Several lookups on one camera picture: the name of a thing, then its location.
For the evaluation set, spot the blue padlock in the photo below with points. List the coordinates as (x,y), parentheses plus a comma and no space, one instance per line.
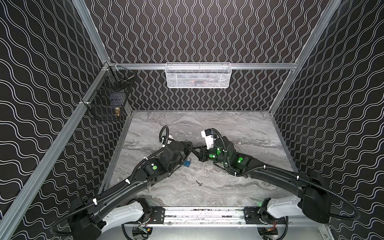
(187,162)

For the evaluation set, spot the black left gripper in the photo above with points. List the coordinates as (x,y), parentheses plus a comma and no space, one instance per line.
(186,148)

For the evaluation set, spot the white mesh wall basket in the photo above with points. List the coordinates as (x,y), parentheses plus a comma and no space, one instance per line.
(198,75)

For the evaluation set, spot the brass object in basket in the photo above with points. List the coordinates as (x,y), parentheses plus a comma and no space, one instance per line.
(118,112)

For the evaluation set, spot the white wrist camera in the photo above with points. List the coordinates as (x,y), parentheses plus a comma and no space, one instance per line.
(167,140)
(209,135)

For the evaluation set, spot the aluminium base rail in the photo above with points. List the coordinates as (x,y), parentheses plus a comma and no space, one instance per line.
(209,216)

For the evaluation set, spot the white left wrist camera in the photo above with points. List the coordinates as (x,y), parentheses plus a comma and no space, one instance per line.
(167,140)

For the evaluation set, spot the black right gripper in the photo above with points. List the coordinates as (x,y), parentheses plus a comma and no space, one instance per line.
(203,154)

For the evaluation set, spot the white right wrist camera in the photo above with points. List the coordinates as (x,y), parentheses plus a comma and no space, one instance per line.
(209,135)

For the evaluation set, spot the black wire wall basket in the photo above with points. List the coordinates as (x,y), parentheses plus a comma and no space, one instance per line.
(112,92)

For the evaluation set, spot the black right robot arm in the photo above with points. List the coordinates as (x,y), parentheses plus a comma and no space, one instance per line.
(311,198)

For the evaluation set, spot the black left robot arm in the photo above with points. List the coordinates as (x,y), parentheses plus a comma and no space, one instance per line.
(88,219)

